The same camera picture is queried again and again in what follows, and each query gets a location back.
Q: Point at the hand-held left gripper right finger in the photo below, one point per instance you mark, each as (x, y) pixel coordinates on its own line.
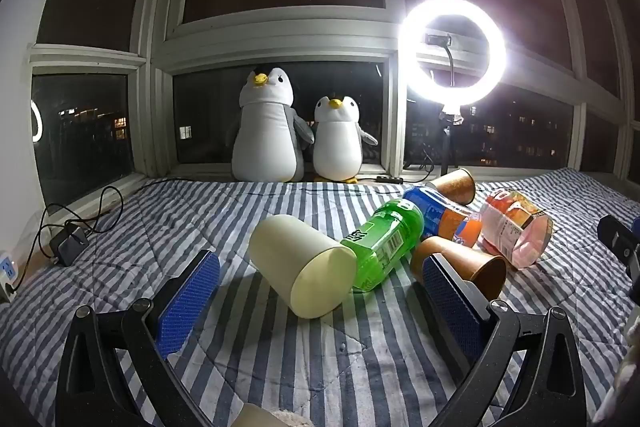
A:
(450, 304)

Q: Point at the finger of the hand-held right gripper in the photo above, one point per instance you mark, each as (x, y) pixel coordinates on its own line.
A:
(620, 242)

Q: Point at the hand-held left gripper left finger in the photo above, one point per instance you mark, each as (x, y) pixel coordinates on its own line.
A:
(186, 304)

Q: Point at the cream plastic cup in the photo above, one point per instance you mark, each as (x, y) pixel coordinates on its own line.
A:
(300, 257)

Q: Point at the brown paper cup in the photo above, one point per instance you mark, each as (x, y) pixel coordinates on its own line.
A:
(475, 267)
(457, 187)

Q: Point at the orange soda bottle blue label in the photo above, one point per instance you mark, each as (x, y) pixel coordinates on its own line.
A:
(440, 214)

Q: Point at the green plastic bottle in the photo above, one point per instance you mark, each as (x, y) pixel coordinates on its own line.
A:
(387, 237)

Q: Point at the pink drink bottle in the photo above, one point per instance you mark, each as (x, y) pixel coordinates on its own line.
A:
(515, 227)

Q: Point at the blue white striped blanket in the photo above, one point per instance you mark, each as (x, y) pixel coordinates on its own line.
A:
(300, 357)

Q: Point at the black power adapter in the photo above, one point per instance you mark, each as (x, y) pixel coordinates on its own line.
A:
(69, 246)

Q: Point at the white fuzzy cloth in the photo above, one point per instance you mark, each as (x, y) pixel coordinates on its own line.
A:
(622, 387)

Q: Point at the white power strip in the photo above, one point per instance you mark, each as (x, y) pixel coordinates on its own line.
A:
(7, 274)

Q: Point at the large penguin plush toy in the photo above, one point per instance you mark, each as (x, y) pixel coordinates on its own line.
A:
(265, 137)

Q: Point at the small penguin plush toy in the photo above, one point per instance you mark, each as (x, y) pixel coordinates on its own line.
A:
(337, 147)

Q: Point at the white window frame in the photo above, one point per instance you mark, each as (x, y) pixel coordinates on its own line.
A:
(160, 107)

